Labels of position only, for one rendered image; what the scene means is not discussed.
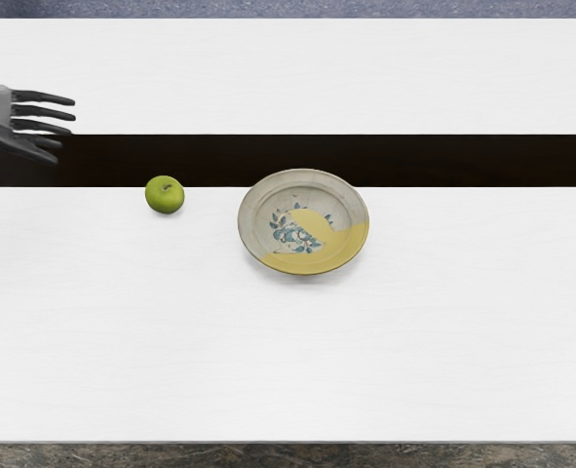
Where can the green apple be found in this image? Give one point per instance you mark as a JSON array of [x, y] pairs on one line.
[[165, 195]]

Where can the grey patterned ceramic plate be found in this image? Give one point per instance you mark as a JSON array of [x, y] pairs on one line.
[[303, 224]]

